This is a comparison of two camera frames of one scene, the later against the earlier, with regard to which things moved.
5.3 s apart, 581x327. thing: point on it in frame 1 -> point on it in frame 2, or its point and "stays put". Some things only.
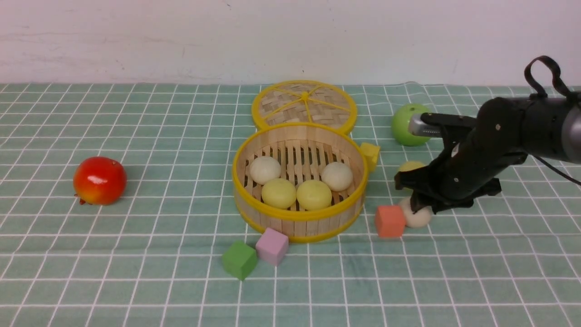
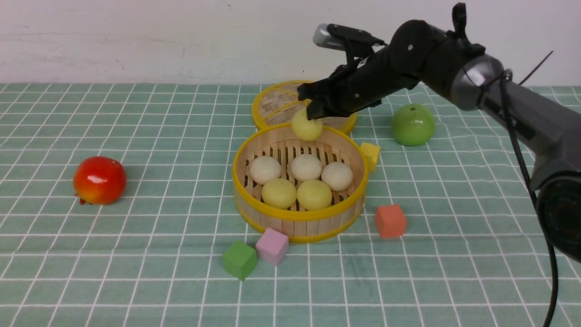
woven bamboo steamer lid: (305, 102) stays put
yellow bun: (411, 165) -> (303, 128)
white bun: (264, 168) stays put
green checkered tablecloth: (117, 201) stays put
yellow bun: (314, 195) stays put
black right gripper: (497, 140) -> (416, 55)
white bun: (337, 175) stays put
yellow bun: (278, 193) stays put
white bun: (420, 218) -> (305, 166)
